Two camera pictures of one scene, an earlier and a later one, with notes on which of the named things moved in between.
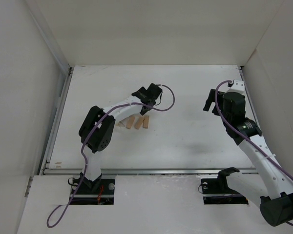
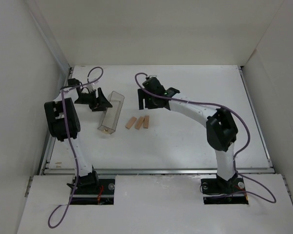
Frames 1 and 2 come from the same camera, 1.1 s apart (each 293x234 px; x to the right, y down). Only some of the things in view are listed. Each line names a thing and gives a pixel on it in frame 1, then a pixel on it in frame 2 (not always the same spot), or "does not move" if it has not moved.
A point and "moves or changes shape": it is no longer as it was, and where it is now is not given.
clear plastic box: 122,123 moves or changes shape
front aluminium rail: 154,171 does not move
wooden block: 139,122 does not move
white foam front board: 143,204 does not move
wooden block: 146,122 does not move
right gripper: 210,99 -> 146,98
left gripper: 144,107 -> 93,99
